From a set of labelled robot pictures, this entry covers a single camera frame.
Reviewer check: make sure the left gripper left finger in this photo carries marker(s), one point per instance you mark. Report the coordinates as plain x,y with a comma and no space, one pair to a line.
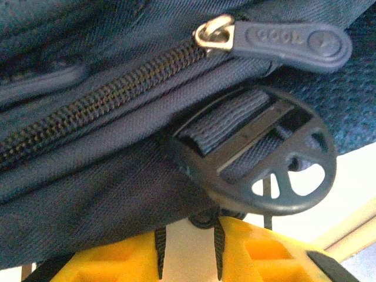
111,264

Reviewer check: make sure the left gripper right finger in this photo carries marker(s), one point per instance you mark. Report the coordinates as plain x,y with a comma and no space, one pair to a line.
264,255

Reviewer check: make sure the navy blue backpack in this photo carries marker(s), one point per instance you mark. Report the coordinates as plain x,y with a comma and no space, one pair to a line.
88,147

